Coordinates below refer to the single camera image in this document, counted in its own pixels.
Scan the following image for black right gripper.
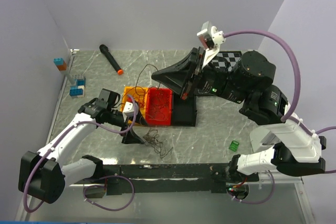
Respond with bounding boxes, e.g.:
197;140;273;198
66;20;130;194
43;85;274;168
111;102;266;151
152;46;249;104

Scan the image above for dark brown cable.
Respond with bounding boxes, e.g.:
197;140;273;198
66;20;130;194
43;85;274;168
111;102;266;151
131;63;174;159

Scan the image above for red cable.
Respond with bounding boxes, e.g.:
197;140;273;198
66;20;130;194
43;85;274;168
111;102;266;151
123;86;149;114

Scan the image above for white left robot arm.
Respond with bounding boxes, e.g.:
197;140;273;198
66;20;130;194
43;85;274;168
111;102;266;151
18;89;141;204

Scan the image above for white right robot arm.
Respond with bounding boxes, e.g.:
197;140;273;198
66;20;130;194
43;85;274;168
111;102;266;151
151;48;326;182

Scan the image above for red plastic bin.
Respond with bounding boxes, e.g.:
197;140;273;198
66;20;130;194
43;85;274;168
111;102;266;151
145;88;173;126

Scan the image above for yellow plastic bin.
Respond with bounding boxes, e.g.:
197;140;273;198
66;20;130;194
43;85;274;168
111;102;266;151
119;86;149;127

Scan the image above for black plastic bin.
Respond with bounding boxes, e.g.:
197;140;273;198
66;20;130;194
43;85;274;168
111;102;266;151
171;94;197;127

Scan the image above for black white chessboard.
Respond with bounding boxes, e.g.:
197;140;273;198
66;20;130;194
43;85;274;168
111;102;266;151
211;51;242;71

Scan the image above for blue white block stack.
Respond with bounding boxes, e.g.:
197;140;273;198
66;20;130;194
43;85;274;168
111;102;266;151
69;74;86;98

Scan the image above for black marker orange cap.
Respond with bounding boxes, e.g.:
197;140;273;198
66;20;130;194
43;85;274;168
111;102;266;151
99;44;124;75

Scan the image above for blue orange block tower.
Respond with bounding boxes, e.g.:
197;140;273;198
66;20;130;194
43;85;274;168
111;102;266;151
54;58;76;86

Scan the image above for white stand device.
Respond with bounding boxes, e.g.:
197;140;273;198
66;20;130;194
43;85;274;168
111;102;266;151
249;126;280;153

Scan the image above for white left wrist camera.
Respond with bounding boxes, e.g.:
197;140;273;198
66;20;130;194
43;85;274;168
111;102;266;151
122;102;139;117

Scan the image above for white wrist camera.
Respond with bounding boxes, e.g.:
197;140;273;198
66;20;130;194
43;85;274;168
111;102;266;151
122;102;139;117
197;21;226;68

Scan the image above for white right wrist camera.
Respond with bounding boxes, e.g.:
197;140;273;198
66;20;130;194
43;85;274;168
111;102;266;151
197;21;226;68

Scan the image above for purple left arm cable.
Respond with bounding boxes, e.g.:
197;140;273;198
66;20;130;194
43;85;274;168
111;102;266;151
23;94;140;213

